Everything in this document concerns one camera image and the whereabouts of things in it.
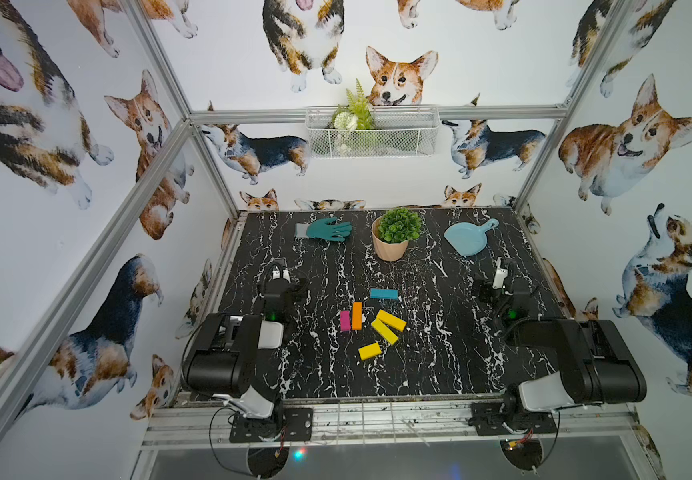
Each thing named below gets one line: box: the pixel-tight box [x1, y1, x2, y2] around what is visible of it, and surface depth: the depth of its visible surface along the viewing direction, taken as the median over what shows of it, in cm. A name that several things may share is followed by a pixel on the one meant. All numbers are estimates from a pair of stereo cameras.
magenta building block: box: [340, 310, 351, 332], surface depth 93 cm
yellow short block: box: [358, 342, 383, 361], surface depth 87 cm
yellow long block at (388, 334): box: [371, 319, 399, 345], surface depth 91 cm
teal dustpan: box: [444, 218, 500, 257], surface depth 116 cm
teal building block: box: [369, 288, 399, 300], surface depth 100 cm
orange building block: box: [352, 302, 363, 331], surface depth 94 cm
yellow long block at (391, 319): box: [376, 309, 407, 332], surface depth 92 cm
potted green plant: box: [372, 207, 423, 262], surface depth 99 cm
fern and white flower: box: [328, 78, 377, 154], surface depth 84 cm
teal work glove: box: [294, 217, 353, 241], surface depth 116 cm
